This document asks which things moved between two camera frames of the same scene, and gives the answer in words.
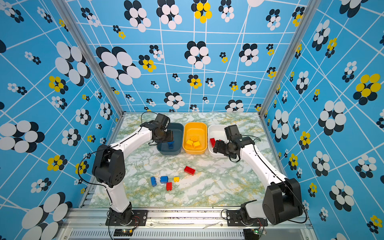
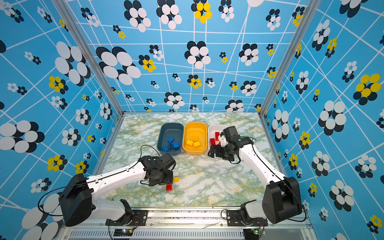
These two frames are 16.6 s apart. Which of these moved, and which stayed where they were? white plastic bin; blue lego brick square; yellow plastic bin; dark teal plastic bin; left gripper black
Moved: left gripper black; blue lego brick square
Stayed: white plastic bin; yellow plastic bin; dark teal plastic bin
